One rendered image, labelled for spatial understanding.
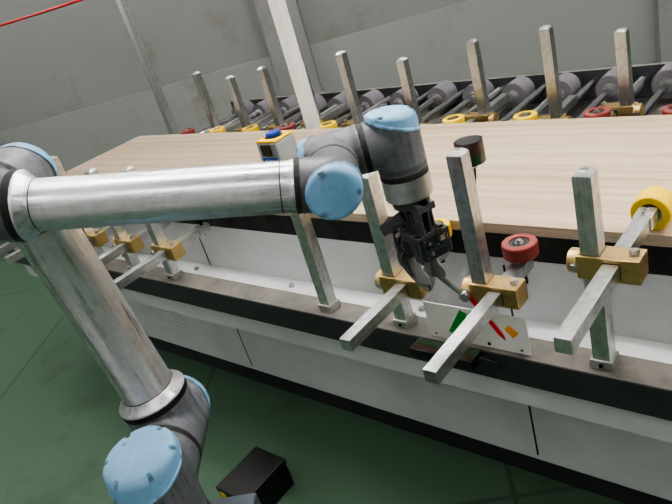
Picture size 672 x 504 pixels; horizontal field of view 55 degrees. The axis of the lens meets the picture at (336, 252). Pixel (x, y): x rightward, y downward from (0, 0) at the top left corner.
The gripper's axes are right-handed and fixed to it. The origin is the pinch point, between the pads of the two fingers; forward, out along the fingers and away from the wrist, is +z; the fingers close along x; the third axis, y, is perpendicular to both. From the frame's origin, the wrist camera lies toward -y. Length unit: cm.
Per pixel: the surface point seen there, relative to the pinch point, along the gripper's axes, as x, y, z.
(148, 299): -44, -144, 40
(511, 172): 55, -38, 5
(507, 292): 16.6, 3.2, 9.4
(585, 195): 24.6, 20.0, -13.7
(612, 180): 63, -10, 6
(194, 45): 76, -411, -19
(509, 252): 24.2, -3.9, 5.7
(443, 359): -6.0, 10.8, 9.9
